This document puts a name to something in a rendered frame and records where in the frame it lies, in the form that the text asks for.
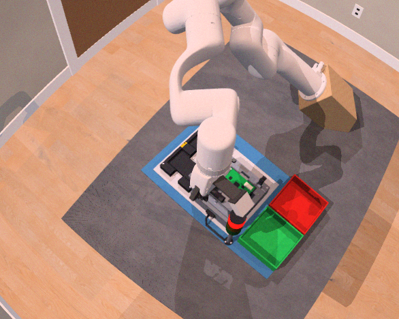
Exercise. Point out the green circuit board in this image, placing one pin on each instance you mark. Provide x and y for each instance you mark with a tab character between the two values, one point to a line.
239	181

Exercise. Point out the red bin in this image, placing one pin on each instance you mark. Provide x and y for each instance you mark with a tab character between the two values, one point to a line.
300	203

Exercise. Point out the green bin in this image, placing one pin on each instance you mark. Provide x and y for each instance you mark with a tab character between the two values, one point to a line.
270	238

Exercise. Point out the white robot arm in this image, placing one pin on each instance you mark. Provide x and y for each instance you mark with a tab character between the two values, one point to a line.
215	111

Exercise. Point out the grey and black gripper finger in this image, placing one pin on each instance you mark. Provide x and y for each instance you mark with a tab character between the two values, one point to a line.
196	194

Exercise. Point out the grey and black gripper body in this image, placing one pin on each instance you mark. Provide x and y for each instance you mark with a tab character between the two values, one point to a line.
203	181

